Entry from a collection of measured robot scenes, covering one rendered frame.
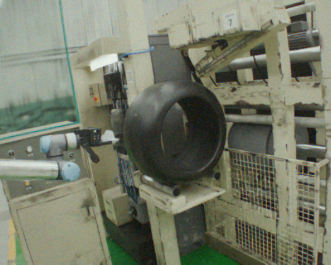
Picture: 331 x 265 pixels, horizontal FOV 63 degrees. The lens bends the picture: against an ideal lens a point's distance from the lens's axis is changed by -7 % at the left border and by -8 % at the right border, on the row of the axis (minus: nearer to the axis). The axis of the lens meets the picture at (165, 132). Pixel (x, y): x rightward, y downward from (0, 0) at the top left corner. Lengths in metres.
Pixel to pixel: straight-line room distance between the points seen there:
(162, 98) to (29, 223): 1.13
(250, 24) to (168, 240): 1.43
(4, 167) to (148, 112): 0.67
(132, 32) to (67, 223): 1.26
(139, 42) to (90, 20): 9.20
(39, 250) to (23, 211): 0.28
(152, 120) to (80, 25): 9.57
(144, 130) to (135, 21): 0.71
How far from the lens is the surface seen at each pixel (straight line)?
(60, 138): 1.28
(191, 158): 1.79
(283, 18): 1.49
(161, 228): 1.97
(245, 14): 1.43
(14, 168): 1.10
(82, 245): 2.08
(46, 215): 1.93
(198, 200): 1.59
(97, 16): 11.03
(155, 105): 1.37
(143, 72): 1.74
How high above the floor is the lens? 1.46
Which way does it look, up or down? 10 degrees down
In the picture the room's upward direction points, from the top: 8 degrees counter-clockwise
